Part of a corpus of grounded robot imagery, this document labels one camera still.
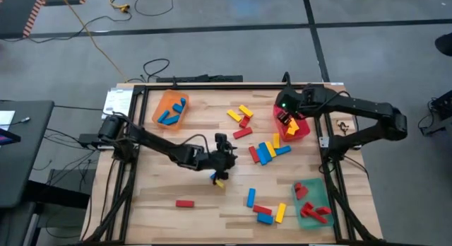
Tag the person's shoe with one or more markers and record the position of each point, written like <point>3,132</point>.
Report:
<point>445,44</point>

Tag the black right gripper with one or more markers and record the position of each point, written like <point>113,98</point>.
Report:
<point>291,99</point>

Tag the black frame clamp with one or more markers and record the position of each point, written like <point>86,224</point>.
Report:
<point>286,80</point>

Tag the red wooden block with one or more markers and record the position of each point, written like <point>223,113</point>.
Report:
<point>184,203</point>
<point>254,154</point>
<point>323,210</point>
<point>244,122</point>
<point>301,192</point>
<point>316,218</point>
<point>262,209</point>
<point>306,207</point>
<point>242,133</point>

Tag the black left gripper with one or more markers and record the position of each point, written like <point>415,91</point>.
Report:
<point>220,161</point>

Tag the silver mounting bracket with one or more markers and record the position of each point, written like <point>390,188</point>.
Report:
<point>325,142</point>

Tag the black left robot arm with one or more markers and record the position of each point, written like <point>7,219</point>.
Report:
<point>155,143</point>

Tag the yellow tape tag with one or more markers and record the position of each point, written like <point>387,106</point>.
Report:
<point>219,183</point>

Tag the red plastic bin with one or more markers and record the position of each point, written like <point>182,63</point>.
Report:
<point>303,132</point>

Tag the orange plastic bin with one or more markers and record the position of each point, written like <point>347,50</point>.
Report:
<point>166,99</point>

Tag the black lower shelf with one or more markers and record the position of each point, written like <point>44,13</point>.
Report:
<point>60,193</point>

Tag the blue wooden block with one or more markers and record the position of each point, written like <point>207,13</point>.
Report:
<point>213,175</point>
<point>251,197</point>
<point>284,150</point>
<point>260,159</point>
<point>163,116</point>
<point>177,107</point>
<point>265,218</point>
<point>183,102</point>
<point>265,150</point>
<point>171,120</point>

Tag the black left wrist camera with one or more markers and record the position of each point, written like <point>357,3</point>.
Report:
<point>221,140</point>

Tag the yellow wooden block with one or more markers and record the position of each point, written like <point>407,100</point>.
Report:
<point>276,140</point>
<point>245,111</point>
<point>270,149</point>
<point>294,124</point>
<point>234,115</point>
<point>290,133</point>
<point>280,212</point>

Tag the dark tablet device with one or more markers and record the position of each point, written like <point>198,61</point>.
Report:
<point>7,136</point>

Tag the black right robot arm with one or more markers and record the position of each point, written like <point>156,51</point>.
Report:
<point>353,106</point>

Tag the white paper sheet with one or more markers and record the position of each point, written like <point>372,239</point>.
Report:
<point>6,118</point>

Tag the black power adapter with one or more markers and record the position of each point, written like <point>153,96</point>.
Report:
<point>88,140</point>

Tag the green plastic bin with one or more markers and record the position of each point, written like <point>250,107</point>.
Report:
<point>319,194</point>

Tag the white printed booklet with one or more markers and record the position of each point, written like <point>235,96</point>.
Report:
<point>118,101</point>

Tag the black side table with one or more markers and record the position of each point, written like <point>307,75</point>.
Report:
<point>24,168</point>

